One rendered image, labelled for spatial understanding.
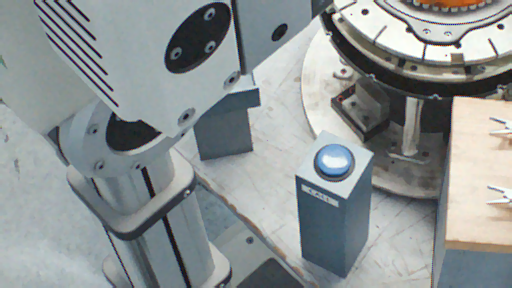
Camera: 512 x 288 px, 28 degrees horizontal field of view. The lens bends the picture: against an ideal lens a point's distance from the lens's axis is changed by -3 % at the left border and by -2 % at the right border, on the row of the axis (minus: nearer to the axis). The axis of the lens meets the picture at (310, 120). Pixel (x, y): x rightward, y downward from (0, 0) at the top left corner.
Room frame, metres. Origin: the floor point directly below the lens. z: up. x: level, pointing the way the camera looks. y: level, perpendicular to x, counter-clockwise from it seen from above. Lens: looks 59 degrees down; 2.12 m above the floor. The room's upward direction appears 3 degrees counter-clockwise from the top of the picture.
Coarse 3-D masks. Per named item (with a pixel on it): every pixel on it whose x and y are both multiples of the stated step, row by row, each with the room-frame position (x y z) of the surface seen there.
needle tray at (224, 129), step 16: (256, 80) 0.68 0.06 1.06; (224, 96) 0.67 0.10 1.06; (240, 96) 0.67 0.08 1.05; (256, 96) 0.67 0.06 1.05; (208, 112) 0.66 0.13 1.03; (224, 112) 0.67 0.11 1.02; (240, 112) 0.74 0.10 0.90; (208, 128) 0.73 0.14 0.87; (224, 128) 0.74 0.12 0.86; (240, 128) 0.74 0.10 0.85; (208, 144) 0.73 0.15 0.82; (224, 144) 0.74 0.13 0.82; (240, 144) 0.74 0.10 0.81
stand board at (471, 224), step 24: (456, 96) 0.65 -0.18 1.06; (456, 120) 0.61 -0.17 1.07; (480, 120) 0.61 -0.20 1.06; (456, 144) 0.58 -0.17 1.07; (480, 144) 0.58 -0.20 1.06; (504, 144) 0.58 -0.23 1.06; (456, 168) 0.55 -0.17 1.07; (480, 168) 0.55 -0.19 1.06; (504, 168) 0.55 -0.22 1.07; (456, 192) 0.52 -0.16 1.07; (480, 192) 0.52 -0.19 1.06; (456, 216) 0.49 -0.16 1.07; (480, 216) 0.49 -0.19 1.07; (504, 216) 0.49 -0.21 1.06; (456, 240) 0.46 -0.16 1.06; (480, 240) 0.46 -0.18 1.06; (504, 240) 0.46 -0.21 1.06
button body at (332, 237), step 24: (312, 168) 0.58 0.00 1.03; (360, 168) 0.57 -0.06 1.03; (336, 192) 0.54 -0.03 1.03; (360, 192) 0.57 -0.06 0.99; (312, 216) 0.56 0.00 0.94; (336, 216) 0.54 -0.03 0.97; (360, 216) 0.57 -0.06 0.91; (312, 240) 0.56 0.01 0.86; (336, 240) 0.54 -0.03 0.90; (360, 240) 0.57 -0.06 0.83; (336, 264) 0.54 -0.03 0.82
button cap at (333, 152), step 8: (320, 152) 0.59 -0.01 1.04; (328, 152) 0.59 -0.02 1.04; (336, 152) 0.59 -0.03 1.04; (344, 152) 0.59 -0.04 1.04; (320, 160) 0.58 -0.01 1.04; (328, 160) 0.58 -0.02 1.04; (336, 160) 0.58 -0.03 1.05; (344, 160) 0.58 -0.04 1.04; (320, 168) 0.57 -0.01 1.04; (328, 168) 0.57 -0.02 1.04; (336, 168) 0.57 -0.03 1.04; (344, 168) 0.57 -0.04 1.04; (328, 176) 0.56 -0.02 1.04; (336, 176) 0.56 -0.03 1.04
